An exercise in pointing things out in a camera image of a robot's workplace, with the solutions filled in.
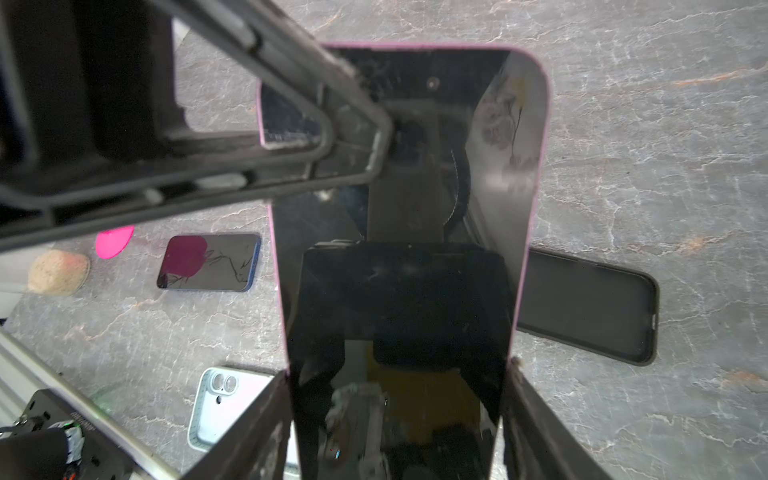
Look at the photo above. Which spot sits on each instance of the blue-edged phone left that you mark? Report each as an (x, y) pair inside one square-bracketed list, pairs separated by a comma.
[(210, 262)]

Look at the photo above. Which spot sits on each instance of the aluminium mounting rail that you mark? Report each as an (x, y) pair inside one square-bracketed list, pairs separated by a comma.
[(23, 373)]

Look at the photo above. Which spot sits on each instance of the pink-edged phone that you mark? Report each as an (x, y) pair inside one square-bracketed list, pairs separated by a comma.
[(400, 295)]

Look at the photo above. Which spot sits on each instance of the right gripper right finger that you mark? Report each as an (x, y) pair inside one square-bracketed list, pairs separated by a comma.
[(537, 443)]

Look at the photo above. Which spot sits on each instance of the magenta plastic goblet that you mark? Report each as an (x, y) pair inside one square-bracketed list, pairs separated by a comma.
[(111, 243)]

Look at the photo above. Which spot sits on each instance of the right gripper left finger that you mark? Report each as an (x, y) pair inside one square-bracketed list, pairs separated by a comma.
[(256, 445)]

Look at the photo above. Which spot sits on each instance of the light blue phone case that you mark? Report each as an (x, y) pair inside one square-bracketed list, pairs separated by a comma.
[(222, 396)]

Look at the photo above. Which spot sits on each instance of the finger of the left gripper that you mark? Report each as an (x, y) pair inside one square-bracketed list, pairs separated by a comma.
[(92, 137)]

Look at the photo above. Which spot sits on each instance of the black phone case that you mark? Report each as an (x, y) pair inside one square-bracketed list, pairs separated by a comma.
[(601, 308)]

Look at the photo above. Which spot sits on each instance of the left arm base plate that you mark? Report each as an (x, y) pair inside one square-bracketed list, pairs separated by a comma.
[(50, 439)]

